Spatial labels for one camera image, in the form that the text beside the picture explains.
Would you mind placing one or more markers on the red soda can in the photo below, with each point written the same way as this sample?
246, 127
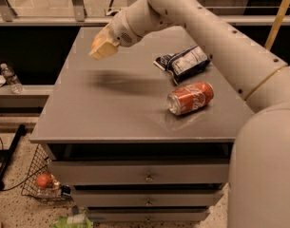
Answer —
189, 98

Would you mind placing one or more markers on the blue white chip bag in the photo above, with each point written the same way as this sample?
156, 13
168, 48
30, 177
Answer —
184, 64

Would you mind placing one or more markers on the grey drawer cabinet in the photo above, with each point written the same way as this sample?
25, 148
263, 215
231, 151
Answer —
115, 110

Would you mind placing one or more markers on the red apple in basket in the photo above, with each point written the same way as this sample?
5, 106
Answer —
43, 180

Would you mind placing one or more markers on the grey drawer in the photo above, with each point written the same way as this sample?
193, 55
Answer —
137, 172
147, 215
146, 198

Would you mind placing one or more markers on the middle grey drawer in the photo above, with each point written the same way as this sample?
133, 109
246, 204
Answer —
146, 198

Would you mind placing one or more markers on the black wire basket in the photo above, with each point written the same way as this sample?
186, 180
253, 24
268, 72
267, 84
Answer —
55, 192

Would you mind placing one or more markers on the clear plastic water bottle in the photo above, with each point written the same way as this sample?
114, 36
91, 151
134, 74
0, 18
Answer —
11, 78

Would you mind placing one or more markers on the top grey drawer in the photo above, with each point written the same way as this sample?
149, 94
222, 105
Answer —
137, 172

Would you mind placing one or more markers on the black metal stand leg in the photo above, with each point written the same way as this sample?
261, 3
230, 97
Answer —
7, 154

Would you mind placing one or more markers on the green white packet on floor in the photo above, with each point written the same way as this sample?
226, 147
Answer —
76, 221

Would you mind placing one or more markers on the bottom grey drawer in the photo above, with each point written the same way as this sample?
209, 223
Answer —
147, 215

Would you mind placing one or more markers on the orange fruit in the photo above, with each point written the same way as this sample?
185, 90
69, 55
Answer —
96, 42

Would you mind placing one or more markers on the grey metal rail frame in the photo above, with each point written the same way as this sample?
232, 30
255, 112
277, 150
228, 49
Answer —
89, 12

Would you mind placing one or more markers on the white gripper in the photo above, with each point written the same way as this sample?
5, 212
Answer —
122, 32

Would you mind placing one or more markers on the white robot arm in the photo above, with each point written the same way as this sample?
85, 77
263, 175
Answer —
259, 169

